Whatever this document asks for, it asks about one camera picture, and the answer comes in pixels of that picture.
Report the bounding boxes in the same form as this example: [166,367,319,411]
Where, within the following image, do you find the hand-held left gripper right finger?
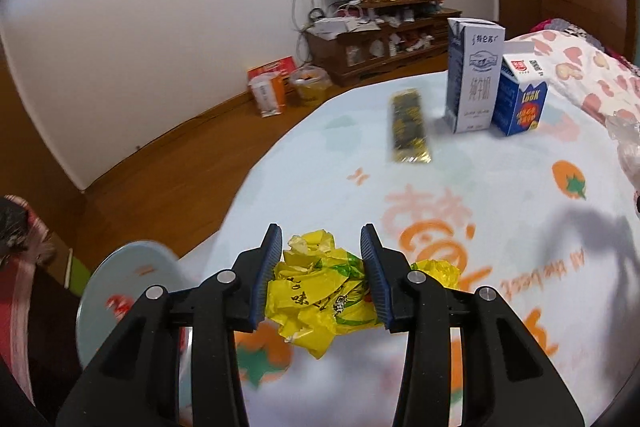
[360,223,584,427]

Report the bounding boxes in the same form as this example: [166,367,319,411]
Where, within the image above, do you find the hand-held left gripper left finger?
[55,223,284,427]

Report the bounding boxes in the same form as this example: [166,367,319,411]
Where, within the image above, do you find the yellow plastic bag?
[265,229,461,361]

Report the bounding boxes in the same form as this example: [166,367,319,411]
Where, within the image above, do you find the dark green snack packet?
[387,89,434,166]

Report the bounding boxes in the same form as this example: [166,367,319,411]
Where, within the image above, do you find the white printed tablecloth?
[177,69,640,427]

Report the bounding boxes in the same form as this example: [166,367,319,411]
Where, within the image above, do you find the orange and white bag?
[249,74,287,118]

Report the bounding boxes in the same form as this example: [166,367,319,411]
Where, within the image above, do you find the wooden cabinet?
[305,0,464,88]

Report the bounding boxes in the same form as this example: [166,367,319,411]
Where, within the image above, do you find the red flat box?
[247,56,295,82]

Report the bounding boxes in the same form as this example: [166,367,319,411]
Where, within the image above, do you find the tall white milk carton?
[445,18,507,136]

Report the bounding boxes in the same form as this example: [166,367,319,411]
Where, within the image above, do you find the small blue carton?
[491,53,550,138]

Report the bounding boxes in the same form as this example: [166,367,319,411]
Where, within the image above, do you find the white box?
[312,17,359,39]

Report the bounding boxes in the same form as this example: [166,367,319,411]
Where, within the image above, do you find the clear plastic bag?
[605,112,640,196]

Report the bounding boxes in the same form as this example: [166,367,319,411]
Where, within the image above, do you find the pink heart blanket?
[505,27,640,128]

